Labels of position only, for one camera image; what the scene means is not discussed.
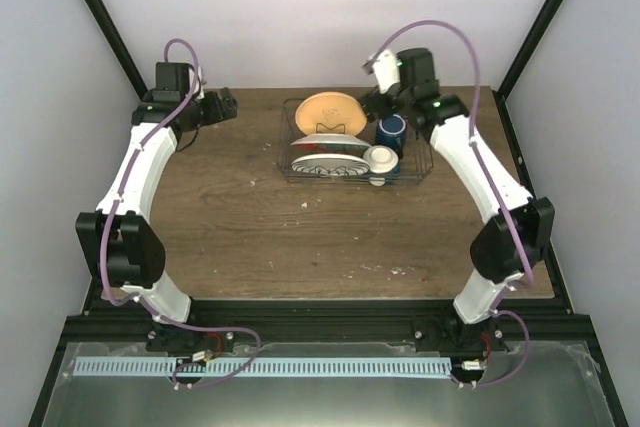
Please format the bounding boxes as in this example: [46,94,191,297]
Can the dark blue mug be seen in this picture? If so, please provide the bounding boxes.
[375,114,407,159]

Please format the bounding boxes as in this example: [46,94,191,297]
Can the white and blue bowl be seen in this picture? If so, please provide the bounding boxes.
[363,145,400,187]

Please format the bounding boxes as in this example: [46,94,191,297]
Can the white plate with coloured rim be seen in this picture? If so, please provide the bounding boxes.
[290,133,371,156]

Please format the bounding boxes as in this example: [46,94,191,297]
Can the orange plate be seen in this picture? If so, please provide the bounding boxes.
[295,91,368,136]

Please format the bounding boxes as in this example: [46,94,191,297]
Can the wire dish rack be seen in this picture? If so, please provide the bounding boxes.
[276,98,434,186]

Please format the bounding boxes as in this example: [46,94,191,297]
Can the white plate blue stripes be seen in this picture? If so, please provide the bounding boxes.
[291,153,369,177]

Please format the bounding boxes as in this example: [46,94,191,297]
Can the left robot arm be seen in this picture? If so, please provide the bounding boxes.
[75,60,238,351]

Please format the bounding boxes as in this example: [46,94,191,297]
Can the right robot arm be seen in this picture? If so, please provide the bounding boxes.
[361,48,555,350]

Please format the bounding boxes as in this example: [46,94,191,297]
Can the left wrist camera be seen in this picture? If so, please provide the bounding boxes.
[194,67,206,100]

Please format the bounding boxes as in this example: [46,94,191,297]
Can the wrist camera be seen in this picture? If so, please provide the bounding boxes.
[194,67,206,100]
[362,49,400,94]

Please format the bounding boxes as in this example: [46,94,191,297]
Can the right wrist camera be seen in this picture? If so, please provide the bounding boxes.
[362,49,400,94]

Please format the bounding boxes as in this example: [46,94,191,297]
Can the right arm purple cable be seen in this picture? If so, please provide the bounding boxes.
[379,20,531,389]

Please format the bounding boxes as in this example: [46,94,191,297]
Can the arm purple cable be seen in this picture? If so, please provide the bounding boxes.
[99,38,262,388]
[379,20,531,389]

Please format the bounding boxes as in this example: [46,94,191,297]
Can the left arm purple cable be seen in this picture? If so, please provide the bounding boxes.
[99,38,262,388]

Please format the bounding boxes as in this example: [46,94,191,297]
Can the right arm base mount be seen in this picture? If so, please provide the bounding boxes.
[411,306,496,356]

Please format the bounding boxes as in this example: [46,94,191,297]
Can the black aluminium frame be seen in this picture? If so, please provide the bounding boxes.
[29,0,628,426]

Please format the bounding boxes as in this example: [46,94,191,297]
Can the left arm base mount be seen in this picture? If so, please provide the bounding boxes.
[146,324,234,356]

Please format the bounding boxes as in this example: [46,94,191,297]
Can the light blue slotted cable duct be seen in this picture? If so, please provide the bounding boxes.
[73,356,452,379]

